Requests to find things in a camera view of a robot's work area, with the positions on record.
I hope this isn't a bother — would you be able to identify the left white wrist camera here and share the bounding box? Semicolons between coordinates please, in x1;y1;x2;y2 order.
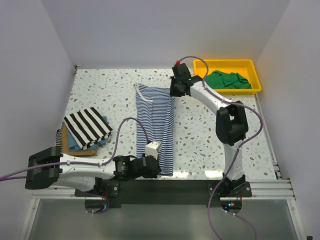
145;140;162;160

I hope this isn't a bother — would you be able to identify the green tank top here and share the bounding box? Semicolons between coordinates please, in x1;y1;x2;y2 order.
205;70;252;89

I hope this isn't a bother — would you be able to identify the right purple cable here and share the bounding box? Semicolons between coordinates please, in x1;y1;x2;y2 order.
178;55;264;240

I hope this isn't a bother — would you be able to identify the aluminium frame rail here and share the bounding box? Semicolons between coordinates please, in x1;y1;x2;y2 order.
31;179;296;200

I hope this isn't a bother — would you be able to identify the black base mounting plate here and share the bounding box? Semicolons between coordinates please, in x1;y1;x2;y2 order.
74;178;253;209

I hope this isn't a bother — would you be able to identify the black white wide-striped tank top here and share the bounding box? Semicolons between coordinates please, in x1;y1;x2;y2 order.
63;106;113;148

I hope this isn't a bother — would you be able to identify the blue white striped tank top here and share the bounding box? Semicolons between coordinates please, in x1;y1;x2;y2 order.
135;84;175;176

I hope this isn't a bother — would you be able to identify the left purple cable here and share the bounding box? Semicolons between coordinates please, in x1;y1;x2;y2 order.
0;117;151;216

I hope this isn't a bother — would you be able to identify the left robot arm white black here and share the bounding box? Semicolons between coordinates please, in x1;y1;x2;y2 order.
25;141;161;196

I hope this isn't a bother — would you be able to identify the yellow plastic tray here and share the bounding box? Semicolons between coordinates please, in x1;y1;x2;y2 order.
205;59;262;95

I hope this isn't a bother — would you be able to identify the tan folded tank top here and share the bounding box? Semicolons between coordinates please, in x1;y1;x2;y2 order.
61;124;98;157

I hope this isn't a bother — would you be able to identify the black white thin-striped tank top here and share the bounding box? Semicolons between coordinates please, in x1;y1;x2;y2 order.
55;128;63;151

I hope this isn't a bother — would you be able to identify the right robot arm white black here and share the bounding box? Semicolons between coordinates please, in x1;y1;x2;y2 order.
170;62;249;197

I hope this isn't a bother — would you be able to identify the purple cable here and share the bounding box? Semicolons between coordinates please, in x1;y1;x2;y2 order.
178;55;264;240
0;117;151;216

